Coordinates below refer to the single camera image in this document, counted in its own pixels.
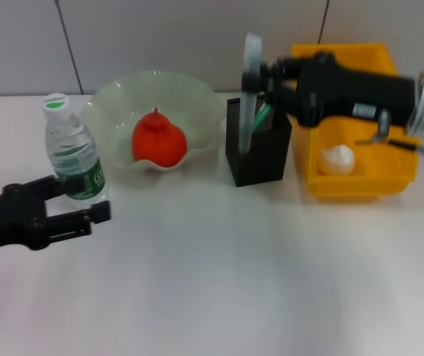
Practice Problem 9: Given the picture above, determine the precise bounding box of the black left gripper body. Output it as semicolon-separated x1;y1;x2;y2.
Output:
0;183;48;263

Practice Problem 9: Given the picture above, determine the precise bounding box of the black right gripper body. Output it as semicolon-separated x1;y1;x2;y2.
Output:
295;51;420;130

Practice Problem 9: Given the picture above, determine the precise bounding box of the silver grey pen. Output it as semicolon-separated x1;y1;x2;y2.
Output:
238;33;263;154

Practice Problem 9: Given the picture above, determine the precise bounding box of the mint green pen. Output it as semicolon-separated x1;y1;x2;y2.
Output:
252;103;274;134

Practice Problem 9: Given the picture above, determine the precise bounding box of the clear water bottle green label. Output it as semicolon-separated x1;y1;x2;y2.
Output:
41;92;110;204

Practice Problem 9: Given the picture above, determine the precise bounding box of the white paper ball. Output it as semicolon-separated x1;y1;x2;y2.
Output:
320;145;357;176

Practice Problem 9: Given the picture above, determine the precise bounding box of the orange fruit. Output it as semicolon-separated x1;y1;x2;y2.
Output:
131;107;188;170

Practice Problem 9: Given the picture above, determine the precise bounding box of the black mesh pen holder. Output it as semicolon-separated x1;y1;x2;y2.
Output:
225;94;294;188

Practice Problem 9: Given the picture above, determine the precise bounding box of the yellow plastic bin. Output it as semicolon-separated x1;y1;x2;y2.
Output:
291;43;420;197

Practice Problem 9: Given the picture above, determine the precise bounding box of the pale green wavy glass bowl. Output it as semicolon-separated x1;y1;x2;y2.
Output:
82;70;228;174

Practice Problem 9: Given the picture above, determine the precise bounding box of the right wrist cable with connector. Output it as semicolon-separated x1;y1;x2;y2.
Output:
355;110;424;162

